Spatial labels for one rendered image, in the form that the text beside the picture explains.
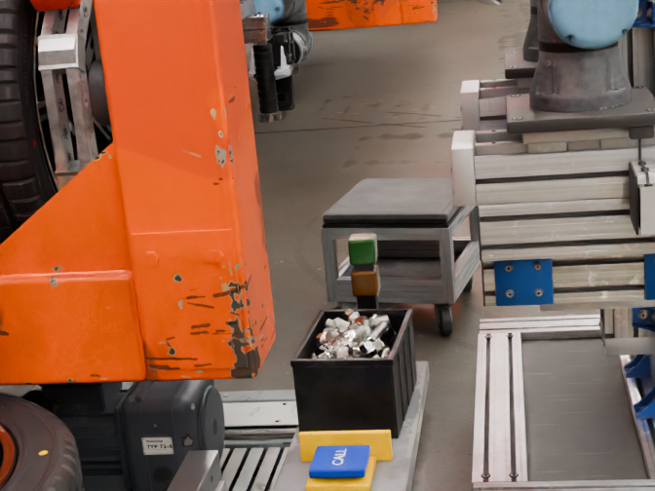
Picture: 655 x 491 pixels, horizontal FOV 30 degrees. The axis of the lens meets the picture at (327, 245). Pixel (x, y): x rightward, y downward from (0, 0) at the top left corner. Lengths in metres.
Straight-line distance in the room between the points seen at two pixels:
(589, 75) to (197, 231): 0.62
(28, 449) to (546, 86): 0.90
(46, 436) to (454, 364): 1.59
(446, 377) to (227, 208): 1.45
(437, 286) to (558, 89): 1.45
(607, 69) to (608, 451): 0.67
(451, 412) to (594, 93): 1.17
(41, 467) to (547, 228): 0.82
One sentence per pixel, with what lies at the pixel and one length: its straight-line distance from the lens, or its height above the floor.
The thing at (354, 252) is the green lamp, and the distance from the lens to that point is 1.82.
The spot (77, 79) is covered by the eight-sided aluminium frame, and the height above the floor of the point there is 0.91.
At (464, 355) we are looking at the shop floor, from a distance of 3.13.
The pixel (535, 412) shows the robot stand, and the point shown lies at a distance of 2.30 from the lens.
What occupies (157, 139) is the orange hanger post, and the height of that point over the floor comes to 0.87.
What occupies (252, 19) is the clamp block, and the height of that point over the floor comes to 0.94.
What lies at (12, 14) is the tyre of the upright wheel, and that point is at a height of 1.02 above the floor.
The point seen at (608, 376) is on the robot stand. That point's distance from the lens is 2.45.
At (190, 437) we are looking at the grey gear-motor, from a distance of 2.00.
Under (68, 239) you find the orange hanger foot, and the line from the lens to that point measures 1.74.
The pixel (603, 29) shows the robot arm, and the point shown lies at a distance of 1.69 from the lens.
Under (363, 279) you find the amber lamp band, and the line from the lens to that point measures 1.84.
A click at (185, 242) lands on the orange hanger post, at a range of 1.66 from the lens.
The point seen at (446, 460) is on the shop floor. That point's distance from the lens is 2.60.
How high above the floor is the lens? 1.17
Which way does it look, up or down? 16 degrees down
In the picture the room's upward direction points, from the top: 5 degrees counter-clockwise
